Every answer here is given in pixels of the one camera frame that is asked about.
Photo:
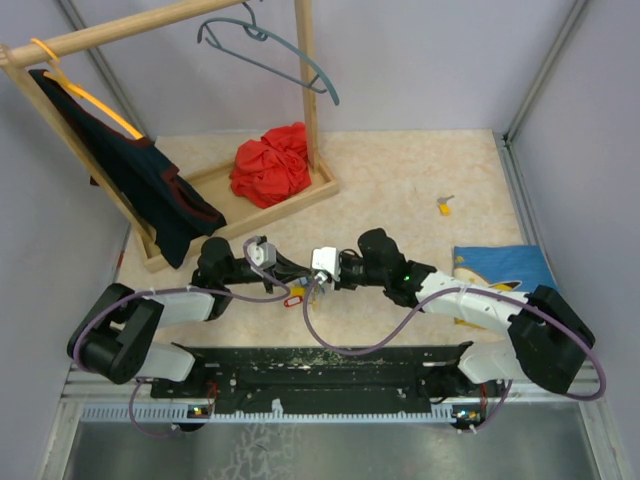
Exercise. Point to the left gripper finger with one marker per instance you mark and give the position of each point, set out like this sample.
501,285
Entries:
285,265
289,275

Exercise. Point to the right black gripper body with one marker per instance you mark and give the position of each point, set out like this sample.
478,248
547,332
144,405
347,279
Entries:
354,273

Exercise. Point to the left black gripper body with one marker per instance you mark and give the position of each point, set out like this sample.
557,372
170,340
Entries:
256,275

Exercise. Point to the key with yellow tag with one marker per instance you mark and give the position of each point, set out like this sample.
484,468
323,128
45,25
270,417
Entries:
443,207

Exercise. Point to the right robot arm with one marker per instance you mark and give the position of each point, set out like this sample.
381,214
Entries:
544,340

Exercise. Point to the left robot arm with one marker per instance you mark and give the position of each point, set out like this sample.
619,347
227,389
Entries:
116,337

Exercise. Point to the yellow key tag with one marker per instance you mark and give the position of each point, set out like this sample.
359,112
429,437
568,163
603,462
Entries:
298,291

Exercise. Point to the red key tag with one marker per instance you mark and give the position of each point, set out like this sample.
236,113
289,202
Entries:
293,301

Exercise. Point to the red crumpled cloth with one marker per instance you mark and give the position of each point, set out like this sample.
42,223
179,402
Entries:
273,169

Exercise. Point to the dark navy garment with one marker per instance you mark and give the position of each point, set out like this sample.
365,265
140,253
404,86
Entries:
146,177

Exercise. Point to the wooden clothes rack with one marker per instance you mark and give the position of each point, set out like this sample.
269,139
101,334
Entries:
212,183

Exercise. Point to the blue folded cloth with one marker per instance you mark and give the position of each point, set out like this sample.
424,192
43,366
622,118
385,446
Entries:
510,268

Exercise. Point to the teal clothes hanger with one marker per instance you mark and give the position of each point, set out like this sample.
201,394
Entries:
246,40

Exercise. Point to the yellow clothes hanger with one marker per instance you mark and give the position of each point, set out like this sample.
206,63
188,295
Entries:
56,74

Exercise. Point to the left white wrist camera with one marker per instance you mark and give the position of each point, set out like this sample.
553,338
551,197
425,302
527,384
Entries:
259,253

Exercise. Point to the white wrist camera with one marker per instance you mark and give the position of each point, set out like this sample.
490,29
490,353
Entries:
326,259
259,253

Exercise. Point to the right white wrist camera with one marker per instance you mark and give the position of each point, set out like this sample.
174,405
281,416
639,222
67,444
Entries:
326,259

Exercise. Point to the black base frame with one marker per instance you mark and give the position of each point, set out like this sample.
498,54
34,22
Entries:
316,381

